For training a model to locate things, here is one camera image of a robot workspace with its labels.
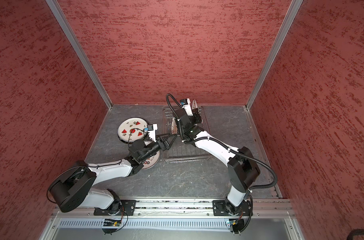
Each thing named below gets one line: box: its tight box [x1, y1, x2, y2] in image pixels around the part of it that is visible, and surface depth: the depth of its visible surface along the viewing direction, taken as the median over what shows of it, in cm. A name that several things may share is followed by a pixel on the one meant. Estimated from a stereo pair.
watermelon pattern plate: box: [117, 117, 148, 142], surface depth 105 cm
